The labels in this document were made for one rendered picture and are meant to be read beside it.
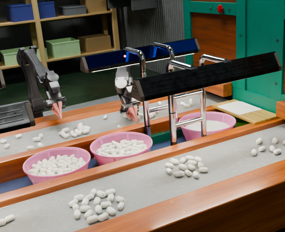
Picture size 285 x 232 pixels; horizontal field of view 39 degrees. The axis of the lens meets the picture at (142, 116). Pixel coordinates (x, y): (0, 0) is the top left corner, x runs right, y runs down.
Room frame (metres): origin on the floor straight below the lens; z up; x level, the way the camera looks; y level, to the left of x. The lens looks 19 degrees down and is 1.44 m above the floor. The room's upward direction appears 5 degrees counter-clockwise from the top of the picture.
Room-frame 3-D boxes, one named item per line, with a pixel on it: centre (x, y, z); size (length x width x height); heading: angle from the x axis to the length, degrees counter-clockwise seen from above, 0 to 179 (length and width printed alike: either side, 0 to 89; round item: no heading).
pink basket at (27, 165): (1.47, 0.35, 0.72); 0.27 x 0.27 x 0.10
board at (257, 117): (1.87, -0.50, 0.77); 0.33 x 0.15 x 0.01; 25
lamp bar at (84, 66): (1.96, -0.03, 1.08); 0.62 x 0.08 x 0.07; 115
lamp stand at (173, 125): (1.52, -0.23, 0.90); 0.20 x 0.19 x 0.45; 115
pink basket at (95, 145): (1.59, 0.10, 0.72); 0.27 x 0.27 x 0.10
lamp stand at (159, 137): (1.88, -0.06, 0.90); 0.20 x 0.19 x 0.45; 115
